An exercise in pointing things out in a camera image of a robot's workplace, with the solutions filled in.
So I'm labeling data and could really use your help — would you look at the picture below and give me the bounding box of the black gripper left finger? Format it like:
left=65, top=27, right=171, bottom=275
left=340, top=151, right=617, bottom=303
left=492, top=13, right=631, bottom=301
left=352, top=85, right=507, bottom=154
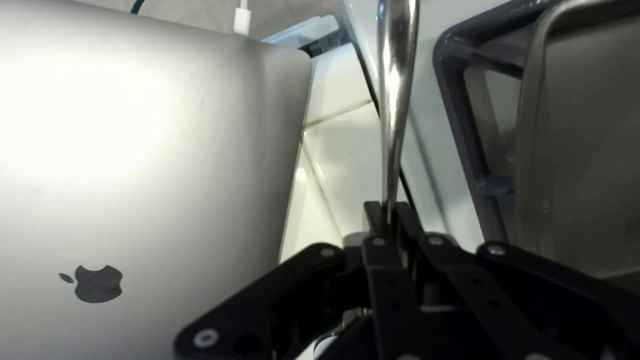
left=173, top=199, right=411, bottom=360

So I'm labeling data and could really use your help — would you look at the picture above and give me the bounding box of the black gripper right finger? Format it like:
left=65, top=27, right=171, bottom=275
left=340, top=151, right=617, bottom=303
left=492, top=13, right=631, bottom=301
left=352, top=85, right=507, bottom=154
left=392, top=201, right=640, bottom=360

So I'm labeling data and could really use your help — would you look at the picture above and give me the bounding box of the metal spoon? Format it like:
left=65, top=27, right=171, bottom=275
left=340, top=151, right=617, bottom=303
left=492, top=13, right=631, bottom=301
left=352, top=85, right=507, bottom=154
left=373, top=0, right=422, bottom=209

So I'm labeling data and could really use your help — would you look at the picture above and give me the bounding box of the dark baking tray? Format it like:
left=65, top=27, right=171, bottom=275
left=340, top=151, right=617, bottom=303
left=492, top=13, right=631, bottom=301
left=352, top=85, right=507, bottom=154
left=430, top=0, right=640, bottom=292

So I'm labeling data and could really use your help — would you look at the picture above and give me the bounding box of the apple laptop computer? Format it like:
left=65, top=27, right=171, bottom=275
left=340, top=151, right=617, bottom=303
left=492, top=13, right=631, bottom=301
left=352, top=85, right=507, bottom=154
left=0, top=0, right=316, bottom=360

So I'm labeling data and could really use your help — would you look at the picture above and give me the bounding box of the white charger plug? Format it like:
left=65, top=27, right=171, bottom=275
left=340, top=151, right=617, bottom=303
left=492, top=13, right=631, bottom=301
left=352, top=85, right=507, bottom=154
left=232, top=0, right=254, bottom=36

